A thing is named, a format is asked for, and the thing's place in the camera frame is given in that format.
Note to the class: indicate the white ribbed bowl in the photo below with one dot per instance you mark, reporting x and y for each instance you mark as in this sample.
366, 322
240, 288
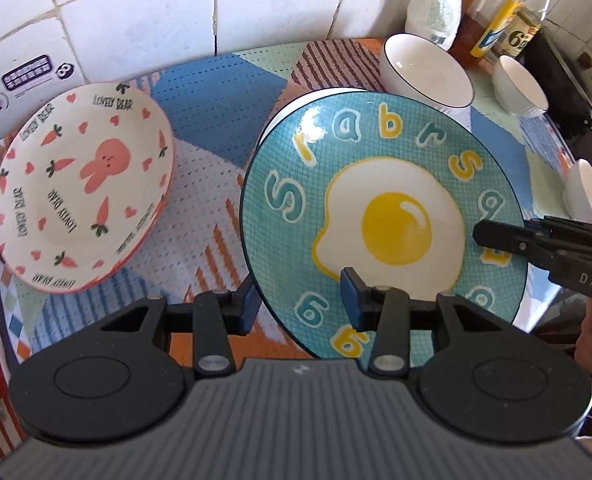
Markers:
518, 87
426, 75
583, 195

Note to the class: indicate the cooking wine bottle yellow label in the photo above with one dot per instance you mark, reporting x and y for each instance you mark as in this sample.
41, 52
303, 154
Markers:
496, 25

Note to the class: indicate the blue fried egg plate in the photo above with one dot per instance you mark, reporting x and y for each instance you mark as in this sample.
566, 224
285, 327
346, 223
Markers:
401, 160

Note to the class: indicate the white box with purple label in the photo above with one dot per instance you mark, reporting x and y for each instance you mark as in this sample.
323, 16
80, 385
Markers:
25, 90

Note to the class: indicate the white-edged ceramic plate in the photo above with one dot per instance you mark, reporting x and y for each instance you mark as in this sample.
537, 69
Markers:
296, 97

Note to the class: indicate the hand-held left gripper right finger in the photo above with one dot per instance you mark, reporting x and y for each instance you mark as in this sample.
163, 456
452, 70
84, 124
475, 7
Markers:
351, 300

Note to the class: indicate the bunny print plate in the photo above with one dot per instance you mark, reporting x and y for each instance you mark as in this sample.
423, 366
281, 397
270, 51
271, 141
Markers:
75, 160
151, 230

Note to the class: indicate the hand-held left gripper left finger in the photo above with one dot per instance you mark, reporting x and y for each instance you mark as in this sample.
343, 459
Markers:
247, 310

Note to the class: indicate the black gas stove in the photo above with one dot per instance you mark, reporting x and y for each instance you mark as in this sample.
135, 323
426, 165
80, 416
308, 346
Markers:
566, 90

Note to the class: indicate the patchwork table cloth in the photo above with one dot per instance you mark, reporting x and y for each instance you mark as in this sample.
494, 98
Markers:
200, 110

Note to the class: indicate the vinegar bottle yellow cap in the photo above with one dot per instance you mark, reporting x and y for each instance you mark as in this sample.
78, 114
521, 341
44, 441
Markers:
523, 35

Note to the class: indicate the white salt bag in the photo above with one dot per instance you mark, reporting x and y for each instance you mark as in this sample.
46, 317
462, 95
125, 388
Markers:
433, 5

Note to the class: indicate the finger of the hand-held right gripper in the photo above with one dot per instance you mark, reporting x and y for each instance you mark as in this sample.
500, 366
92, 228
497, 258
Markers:
501, 237

